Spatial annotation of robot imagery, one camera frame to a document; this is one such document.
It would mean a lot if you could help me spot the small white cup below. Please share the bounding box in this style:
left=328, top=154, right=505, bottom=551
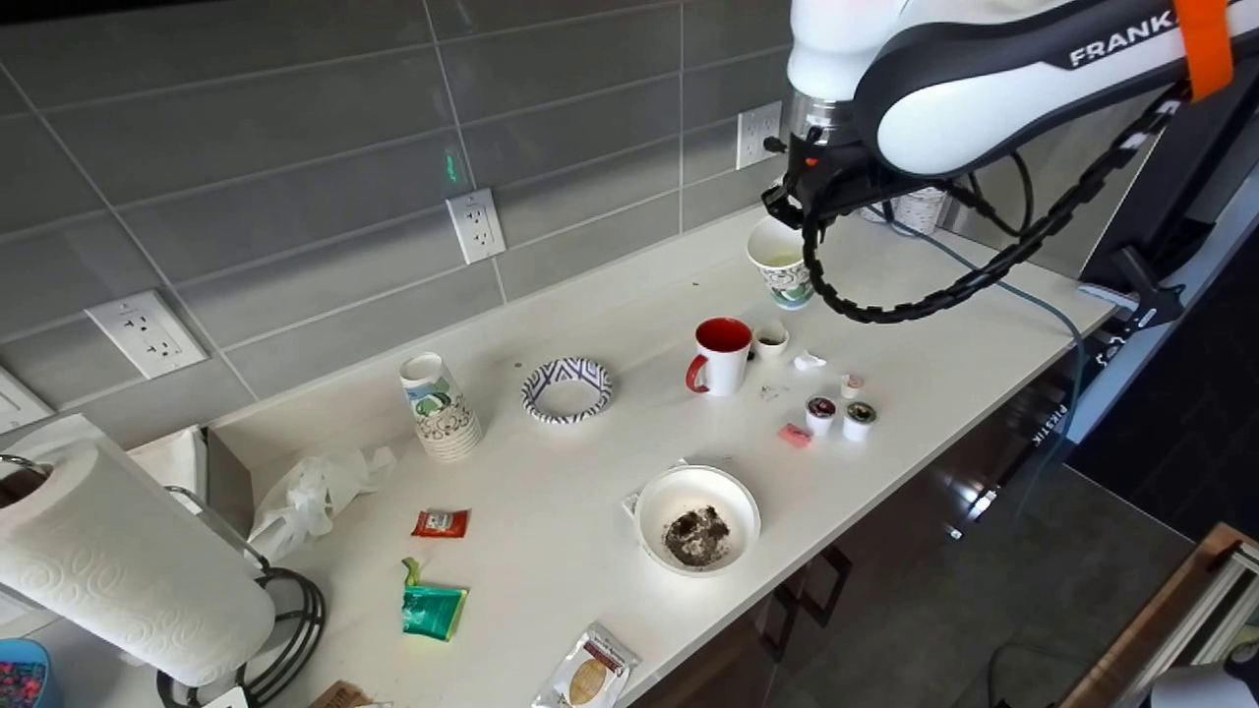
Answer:
left=750, top=319, right=795, bottom=362

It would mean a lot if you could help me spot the brown crumpled wrapper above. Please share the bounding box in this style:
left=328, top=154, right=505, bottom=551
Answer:
left=660, top=504, right=734, bottom=572

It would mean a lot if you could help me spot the crumpled clear plastic bag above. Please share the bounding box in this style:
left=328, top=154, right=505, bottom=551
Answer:
left=244, top=441, right=407, bottom=563

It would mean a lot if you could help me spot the robot mounting stand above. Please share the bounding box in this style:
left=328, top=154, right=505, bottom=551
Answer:
left=1054, top=74, right=1259, bottom=458

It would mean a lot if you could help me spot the orange strap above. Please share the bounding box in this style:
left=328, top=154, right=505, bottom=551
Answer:
left=1174, top=0, right=1239, bottom=107

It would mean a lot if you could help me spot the white printed paper cup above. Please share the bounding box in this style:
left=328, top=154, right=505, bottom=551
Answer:
left=396, top=345, right=479, bottom=467

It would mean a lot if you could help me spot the clear snack packet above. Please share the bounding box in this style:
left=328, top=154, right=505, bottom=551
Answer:
left=527, top=617, right=645, bottom=708

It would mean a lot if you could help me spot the clear glass cup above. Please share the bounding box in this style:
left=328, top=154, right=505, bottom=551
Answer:
left=745, top=219, right=826, bottom=319

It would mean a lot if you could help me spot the white paper towel roll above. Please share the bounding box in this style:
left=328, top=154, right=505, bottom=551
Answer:
left=0, top=436, right=278, bottom=693

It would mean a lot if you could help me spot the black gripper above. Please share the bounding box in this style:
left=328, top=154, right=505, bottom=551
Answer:
left=765, top=121, right=907, bottom=261

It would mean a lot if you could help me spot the white single wall outlet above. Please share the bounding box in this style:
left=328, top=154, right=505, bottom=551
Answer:
left=441, top=187, right=510, bottom=268

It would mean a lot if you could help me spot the white ceramic bowl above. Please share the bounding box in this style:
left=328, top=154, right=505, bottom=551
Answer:
left=635, top=459, right=766, bottom=573

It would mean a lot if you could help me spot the black wire towel holder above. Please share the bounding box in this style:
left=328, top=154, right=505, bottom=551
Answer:
left=155, top=480, right=332, bottom=708

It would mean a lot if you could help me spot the blue green power cable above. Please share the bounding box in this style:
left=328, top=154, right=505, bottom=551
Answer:
left=863, top=206, right=1092, bottom=344

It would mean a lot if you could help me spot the red sauce packet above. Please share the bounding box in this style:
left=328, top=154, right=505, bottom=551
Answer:
left=409, top=504, right=477, bottom=542

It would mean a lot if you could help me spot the stainless steel box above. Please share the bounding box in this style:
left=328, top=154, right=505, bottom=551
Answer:
left=123, top=425, right=260, bottom=542

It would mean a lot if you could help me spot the blue patterned container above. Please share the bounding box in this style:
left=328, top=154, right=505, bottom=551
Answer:
left=0, top=634, right=67, bottom=708

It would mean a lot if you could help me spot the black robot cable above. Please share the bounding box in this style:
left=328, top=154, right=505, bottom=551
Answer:
left=795, top=74, right=1191, bottom=330

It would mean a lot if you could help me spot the green foil packet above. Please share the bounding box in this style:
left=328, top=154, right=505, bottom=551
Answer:
left=396, top=554, right=472, bottom=647

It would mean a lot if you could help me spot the white mug red inside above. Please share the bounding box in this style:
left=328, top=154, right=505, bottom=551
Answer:
left=679, top=315, right=759, bottom=402

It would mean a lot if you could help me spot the white outlet with plug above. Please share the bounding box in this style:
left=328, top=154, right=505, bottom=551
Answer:
left=730, top=99, right=786, bottom=175

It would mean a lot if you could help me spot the small coffee pod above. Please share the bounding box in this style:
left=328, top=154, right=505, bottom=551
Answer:
left=838, top=396, right=883, bottom=446
left=803, top=395, right=841, bottom=441

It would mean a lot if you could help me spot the brown packet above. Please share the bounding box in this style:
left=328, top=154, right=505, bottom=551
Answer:
left=308, top=677, right=380, bottom=708

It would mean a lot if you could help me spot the white double wall outlet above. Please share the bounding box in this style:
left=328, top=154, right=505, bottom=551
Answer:
left=84, top=288, right=211, bottom=383

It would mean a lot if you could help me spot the wooden frame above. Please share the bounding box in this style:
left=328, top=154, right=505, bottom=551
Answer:
left=1058, top=518, right=1259, bottom=708

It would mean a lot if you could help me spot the blue patterned paper bowl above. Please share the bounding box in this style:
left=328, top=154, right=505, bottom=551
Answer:
left=518, top=356, right=620, bottom=431

